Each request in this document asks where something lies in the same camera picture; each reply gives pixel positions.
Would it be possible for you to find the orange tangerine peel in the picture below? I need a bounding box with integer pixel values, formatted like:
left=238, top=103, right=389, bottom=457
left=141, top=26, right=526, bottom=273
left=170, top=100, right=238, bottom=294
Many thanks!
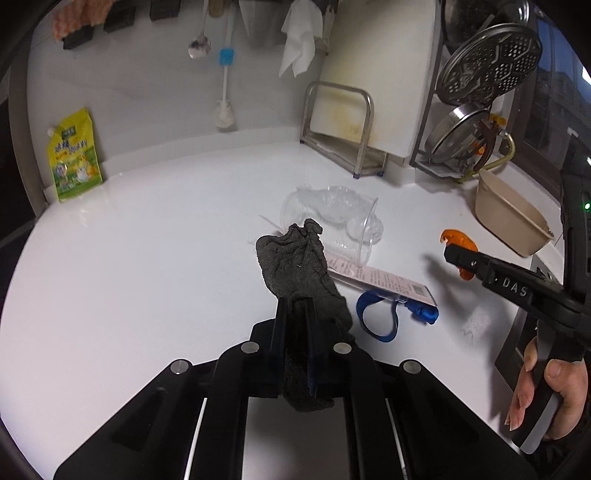
left=440, top=229, right=479, bottom=281

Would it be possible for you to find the dark grey rag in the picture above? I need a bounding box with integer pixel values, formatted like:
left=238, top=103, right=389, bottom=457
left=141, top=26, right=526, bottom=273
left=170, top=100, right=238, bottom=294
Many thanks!
left=254, top=218, right=355, bottom=413

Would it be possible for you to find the person's right hand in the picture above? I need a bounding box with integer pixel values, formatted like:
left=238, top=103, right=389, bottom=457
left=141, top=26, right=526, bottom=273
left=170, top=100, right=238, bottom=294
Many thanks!
left=504, top=336, right=588, bottom=440

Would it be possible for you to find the beige plastic basin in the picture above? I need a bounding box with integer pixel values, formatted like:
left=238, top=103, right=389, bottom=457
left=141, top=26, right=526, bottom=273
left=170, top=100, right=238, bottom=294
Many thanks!
left=474, top=170, right=554, bottom=258

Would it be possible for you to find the black dish rack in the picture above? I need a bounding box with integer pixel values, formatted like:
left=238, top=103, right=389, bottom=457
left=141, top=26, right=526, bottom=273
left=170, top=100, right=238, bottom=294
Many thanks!
left=410, top=0, right=546, bottom=183

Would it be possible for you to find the steel pot lid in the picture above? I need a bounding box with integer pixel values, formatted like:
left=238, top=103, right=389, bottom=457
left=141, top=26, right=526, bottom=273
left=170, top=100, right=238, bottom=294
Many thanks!
left=425, top=103, right=490, bottom=164

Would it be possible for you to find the clear plastic packaging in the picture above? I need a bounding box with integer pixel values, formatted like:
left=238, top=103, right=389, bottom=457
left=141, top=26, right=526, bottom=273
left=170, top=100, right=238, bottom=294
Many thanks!
left=270, top=186, right=384, bottom=266

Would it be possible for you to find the metal cutting board rack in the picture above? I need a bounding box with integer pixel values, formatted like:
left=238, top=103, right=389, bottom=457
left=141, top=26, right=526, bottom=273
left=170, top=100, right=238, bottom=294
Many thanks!
left=300, top=80, right=389, bottom=179

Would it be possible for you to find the perforated steel steamer plate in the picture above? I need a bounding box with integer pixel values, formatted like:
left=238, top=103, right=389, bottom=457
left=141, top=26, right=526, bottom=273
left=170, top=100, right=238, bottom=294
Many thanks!
left=436, top=23, right=543, bottom=106

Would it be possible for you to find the white cutting board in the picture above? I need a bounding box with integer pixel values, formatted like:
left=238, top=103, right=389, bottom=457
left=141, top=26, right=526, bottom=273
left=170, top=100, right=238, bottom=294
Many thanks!
left=321, top=0, right=439, bottom=158

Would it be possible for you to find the white blue bottle brush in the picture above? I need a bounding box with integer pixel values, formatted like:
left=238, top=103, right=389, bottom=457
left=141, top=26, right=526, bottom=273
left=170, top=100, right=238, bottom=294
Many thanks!
left=213, top=12, right=235, bottom=130

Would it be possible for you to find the yellow green seasoning pouch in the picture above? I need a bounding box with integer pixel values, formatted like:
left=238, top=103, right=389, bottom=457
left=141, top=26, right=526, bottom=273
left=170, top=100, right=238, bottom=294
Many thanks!
left=47, top=108, right=103, bottom=203

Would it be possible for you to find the hanging white cloth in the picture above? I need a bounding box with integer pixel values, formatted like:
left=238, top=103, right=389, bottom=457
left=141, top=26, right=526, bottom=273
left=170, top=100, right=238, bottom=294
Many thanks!
left=279, top=0, right=324, bottom=77

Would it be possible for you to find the hanging steel ladle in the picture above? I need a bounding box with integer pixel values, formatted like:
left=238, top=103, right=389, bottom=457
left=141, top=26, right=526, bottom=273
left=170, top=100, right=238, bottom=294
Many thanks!
left=187, top=0, right=211, bottom=60

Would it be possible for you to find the pink orange hanging cloth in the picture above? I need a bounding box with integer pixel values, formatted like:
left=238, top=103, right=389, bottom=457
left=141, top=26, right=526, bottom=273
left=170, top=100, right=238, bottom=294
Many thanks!
left=52, top=0, right=115, bottom=41

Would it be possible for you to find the blue lanyard strap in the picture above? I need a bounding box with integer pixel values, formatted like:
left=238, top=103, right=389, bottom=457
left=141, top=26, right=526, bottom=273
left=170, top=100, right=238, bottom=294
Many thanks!
left=355, top=289, right=441, bottom=343

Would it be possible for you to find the black wall utensil rail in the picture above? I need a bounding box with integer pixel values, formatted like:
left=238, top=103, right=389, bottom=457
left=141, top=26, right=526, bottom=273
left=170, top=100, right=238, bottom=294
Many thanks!
left=59, top=0, right=184, bottom=51

